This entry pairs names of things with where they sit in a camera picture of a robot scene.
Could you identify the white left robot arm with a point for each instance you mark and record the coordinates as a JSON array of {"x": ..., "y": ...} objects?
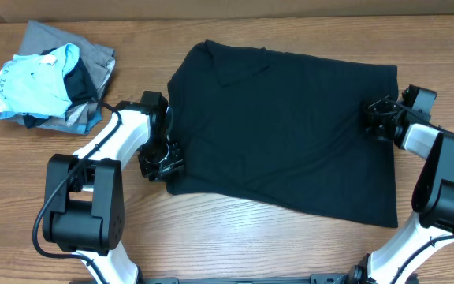
[{"x": 83, "y": 215}]

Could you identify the black garment in pile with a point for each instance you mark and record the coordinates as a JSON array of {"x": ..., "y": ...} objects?
[{"x": 80, "y": 90}]

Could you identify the light blue shirt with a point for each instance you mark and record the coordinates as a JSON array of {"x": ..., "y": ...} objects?
[{"x": 34, "y": 84}]

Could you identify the grey folded garment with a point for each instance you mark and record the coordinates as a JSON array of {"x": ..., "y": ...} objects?
[{"x": 99, "y": 62}]

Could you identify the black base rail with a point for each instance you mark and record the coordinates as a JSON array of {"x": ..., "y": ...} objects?
[{"x": 312, "y": 279}]

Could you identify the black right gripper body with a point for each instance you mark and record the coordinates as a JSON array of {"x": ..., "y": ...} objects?
[{"x": 381, "y": 117}]

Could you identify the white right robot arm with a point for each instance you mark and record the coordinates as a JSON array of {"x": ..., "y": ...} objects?
[{"x": 430, "y": 226}]

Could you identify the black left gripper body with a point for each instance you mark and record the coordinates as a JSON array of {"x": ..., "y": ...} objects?
[{"x": 161, "y": 157}]

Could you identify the black t-shirt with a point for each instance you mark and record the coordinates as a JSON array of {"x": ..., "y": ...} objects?
[{"x": 284, "y": 129}]

